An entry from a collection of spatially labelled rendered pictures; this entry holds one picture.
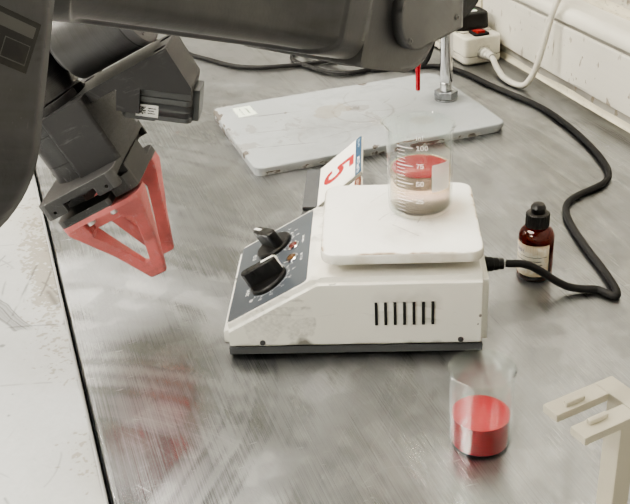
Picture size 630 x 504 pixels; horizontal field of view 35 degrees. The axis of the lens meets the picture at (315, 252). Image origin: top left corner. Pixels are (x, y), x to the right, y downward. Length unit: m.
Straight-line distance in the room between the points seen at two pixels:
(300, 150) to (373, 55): 0.66
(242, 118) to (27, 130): 0.91
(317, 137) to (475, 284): 0.44
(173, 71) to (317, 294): 0.19
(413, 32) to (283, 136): 0.69
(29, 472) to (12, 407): 0.08
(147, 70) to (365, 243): 0.20
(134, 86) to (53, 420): 0.25
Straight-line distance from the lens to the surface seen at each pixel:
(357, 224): 0.76
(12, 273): 0.94
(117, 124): 0.75
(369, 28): 0.44
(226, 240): 0.94
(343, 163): 1.02
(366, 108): 1.20
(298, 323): 0.75
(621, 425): 0.52
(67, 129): 0.73
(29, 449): 0.73
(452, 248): 0.73
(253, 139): 1.13
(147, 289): 0.88
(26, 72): 0.29
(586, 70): 1.23
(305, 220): 0.83
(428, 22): 0.47
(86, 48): 0.70
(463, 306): 0.74
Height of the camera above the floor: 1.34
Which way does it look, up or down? 29 degrees down
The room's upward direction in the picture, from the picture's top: 3 degrees counter-clockwise
